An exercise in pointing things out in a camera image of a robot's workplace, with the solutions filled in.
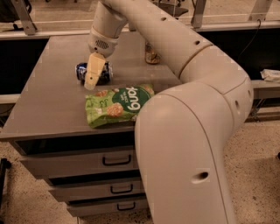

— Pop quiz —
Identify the green snack bag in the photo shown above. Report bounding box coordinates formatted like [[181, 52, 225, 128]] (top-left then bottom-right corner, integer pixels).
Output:
[[85, 84, 155, 129]]

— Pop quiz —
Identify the top grey drawer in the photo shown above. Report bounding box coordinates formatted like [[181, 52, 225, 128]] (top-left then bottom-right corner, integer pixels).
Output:
[[21, 146, 138, 179]]

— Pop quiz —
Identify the gold soda can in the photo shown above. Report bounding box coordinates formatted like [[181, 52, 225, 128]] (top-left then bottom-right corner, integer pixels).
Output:
[[145, 42, 160, 65]]

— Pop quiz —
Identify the grey drawer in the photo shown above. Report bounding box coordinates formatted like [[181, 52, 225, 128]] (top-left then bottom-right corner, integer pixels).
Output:
[[49, 177, 144, 202], [21, 146, 138, 179], [67, 195, 149, 217]]

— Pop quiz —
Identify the black cable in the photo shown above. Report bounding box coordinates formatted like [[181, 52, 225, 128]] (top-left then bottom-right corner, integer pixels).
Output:
[[235, 18, 263, 60]]

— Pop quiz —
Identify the grey drawer cabinet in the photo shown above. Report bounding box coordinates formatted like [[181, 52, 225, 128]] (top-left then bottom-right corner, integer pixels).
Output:
[[0, 30, 183, 218]]

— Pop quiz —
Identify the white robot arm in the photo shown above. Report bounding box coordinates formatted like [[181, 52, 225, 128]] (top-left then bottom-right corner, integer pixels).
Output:
[[88, 0, 254, 224]]

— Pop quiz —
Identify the middle grey drawer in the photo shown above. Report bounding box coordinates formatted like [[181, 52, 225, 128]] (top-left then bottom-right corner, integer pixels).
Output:
[[49, 177, 144, 202]]

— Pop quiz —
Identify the bottom grey drawer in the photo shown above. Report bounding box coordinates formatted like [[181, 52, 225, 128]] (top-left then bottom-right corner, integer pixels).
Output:
[[67, 195, 149, 217]]

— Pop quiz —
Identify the black object at left edge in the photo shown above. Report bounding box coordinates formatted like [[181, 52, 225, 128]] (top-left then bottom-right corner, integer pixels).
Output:
[[0, 158, 11, 207]]

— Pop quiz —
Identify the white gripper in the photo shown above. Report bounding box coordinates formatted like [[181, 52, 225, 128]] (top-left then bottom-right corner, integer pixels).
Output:
[[84, 27, 119, 90]]

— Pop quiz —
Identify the blue pepsi can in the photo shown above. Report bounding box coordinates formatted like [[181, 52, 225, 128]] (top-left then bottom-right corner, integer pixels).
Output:
[[75, 61, 113, 86]]

